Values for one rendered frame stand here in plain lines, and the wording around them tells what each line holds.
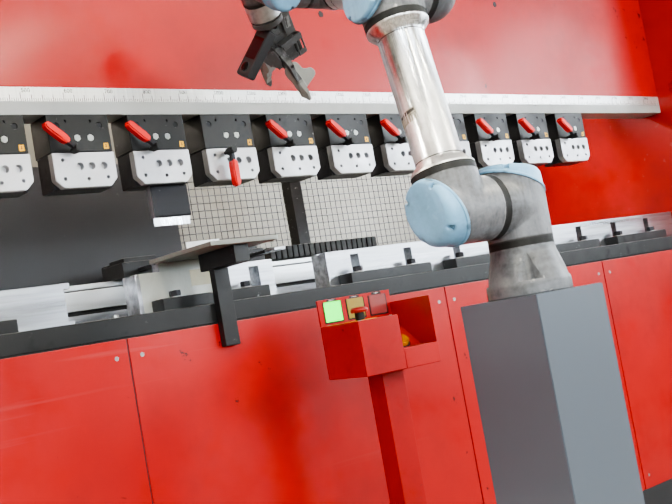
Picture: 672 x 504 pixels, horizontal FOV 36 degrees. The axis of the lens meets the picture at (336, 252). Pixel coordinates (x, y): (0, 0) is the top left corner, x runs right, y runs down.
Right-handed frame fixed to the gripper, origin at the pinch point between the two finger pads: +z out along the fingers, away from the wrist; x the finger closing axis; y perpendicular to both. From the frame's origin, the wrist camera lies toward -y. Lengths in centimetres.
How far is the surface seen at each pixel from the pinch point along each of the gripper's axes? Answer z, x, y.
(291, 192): 87, 79, 33
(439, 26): 34, 29, 75
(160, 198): 9.2, 13.0, -35.3
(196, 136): 5.9, 19.4, -17.2
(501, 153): 72, 9, 69
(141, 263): 28, 24, -44
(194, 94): -2.4, 21.7, -11.8
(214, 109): 3.2, 19.8, -9.5
